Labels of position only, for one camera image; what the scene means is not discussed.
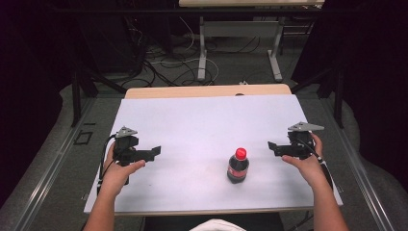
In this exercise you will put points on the cola bottle with red cap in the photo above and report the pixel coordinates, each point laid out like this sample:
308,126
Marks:
238,168

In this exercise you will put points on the wooden table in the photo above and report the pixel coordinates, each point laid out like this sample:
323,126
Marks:
192,91

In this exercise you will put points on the black horizontal bar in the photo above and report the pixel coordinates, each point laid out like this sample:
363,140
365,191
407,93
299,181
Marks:
160,11

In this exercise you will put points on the person's right hand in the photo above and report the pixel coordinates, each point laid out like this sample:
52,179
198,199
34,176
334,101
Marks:
308,166

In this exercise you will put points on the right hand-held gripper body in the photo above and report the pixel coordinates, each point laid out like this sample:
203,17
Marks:
301,142

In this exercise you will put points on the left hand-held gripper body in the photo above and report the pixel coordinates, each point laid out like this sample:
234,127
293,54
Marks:
125,145

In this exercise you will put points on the white table mat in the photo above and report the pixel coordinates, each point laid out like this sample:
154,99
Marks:
198,128

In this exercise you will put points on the dark curtain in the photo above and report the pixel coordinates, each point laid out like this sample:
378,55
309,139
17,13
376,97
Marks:
25,80
378,80

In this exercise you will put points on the black metal stand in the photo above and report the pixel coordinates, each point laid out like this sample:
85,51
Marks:
77,96
336,93

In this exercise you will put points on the person's left hand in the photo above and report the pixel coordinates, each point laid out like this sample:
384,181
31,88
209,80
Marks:
117,174

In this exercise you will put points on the metal floor rail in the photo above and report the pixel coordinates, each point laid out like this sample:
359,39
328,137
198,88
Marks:
359,173
48,173

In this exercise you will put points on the person's white shirt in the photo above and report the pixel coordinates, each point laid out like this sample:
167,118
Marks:
218,225

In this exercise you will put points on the person's dark lap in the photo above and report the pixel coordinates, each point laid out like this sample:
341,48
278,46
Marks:
166,223

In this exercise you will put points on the desk with white legs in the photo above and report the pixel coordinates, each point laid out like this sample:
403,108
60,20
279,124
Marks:
240,29

